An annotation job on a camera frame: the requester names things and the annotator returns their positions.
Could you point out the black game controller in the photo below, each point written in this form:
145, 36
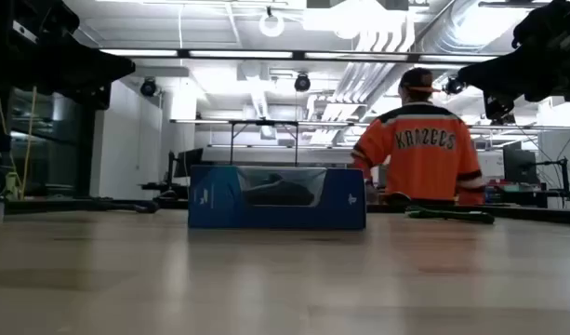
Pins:
277, 193

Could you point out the person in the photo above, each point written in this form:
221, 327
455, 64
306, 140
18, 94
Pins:
424, 163

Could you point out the black aluminium table frame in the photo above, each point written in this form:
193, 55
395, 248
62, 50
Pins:
535, 215

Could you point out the blue game controller box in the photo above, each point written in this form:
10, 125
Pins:
210, 200

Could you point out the black overhead crossbar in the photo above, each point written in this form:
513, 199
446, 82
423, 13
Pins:
298, 55

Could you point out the small yellow-green object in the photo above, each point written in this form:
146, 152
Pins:
11, 183

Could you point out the black computer monitor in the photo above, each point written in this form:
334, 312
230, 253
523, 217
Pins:
519, 167
189, 163

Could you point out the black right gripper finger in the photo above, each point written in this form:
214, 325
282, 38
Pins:
507, 86
507, 65

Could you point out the black ceiling spotlight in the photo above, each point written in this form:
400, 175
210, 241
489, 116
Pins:
148, 87
453, 86
302, 83

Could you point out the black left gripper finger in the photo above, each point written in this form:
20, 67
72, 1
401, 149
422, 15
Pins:
98, 65
98, 80

